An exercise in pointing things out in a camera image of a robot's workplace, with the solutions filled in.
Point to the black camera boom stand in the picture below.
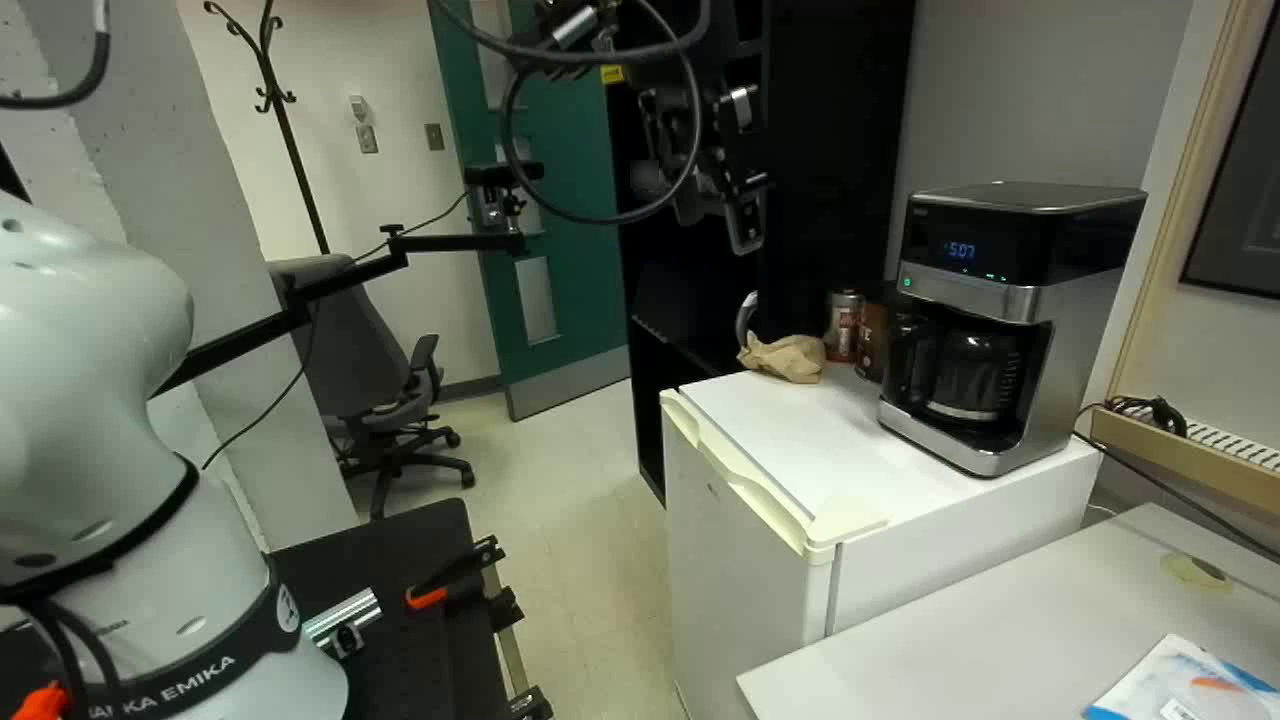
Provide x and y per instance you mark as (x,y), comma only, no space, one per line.
(440,243)

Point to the grey office chair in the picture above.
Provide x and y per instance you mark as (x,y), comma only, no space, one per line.
(361,363)

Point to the white wall switch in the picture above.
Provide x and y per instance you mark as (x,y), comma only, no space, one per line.
(364,126)

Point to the cream round table grommet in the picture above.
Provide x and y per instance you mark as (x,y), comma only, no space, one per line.
(1196,569)

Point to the tall black cabinet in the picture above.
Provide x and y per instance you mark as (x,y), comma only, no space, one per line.
(825,163)

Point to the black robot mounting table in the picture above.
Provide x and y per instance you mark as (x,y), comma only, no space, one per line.
(413,652)

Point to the black and steel coffeemaker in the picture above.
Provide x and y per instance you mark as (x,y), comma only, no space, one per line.
(1053,255)

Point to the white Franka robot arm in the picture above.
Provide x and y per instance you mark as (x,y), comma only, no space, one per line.
(95,400)

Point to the crumpled brown paper bag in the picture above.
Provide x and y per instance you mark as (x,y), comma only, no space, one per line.
(787,352)

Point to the small grey wall plate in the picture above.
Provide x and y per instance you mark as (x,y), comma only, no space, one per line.
(435,139)

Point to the black coat rack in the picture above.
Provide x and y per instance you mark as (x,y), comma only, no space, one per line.
(274,92)

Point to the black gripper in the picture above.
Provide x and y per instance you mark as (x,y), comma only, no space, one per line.
(692,143)

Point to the green door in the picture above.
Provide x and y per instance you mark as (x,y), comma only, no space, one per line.
(572,293)

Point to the white mini fridge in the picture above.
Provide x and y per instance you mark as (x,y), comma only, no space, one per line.
(800,454)

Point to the white ribbed vent strip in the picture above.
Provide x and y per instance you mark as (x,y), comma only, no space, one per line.
(1200,454)

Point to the black object on radiator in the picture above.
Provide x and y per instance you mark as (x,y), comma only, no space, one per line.
(1148,408)

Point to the brown glass jar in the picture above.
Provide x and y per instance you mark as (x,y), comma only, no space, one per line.
(841,325)

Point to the blue and white paper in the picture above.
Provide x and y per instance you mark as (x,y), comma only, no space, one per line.
(1175,684)

